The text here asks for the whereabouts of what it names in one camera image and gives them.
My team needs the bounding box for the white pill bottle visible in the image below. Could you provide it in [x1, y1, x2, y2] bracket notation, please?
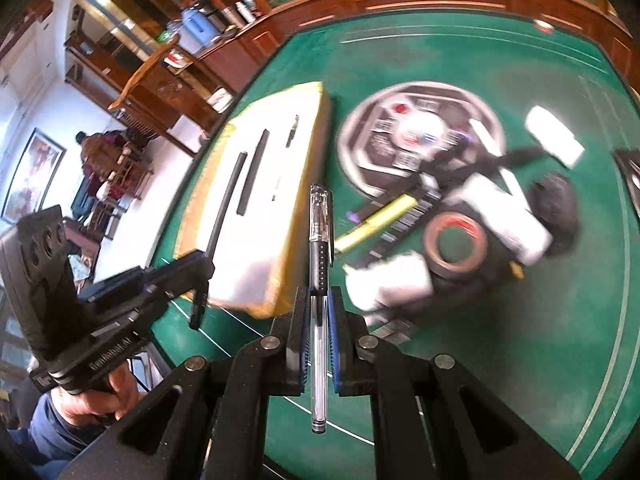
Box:
[343, 252, 434, 312]

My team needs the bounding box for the clear black gel pen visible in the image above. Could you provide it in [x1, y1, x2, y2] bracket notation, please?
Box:
[308, 184, 333, 434]

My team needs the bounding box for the yellow black utility knife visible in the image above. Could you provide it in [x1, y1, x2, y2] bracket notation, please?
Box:
[334, 194, 418, 255]

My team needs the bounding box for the black tape roll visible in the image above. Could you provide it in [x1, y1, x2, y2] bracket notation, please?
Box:
[423, 211, 488, 282]

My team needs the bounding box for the black round fan part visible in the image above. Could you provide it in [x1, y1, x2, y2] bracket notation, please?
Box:
[526, 172, 580, 257]

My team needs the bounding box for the white pen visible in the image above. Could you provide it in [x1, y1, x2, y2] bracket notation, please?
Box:
[470, 118, 528, 201]

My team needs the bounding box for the white plastic cup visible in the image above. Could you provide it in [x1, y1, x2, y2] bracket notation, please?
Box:
[525, 105, 585, 169]

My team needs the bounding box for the blue sleeved left forearm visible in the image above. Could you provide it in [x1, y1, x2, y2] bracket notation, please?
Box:
[9, 390, 106, 479]

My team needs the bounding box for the person's left hand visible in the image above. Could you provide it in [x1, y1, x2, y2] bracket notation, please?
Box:
[50, 364, 145, 427]

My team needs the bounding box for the yellow cardboard tray box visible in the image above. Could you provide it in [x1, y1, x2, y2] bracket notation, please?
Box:
[174, 81, 331, 318]

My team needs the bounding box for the seated person in brown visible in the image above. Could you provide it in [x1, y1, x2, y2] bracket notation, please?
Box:
[75, 130, 152, 200]

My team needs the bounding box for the wooden chair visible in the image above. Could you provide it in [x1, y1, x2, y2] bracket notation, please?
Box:
[107, 34, 215, 157]

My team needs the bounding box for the round mahjong table control panel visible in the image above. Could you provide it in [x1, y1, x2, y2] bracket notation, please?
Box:
[335, 81, 506, 196]

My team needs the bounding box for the blue water jug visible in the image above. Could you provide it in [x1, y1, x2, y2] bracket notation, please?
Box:
[179, 8, 220, 54]

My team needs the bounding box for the small red white token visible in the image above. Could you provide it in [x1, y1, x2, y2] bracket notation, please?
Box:
[533, 18, 554, 34]

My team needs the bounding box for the framed wall painting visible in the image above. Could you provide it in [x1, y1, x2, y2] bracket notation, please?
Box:
[1, 128, 66, 224]

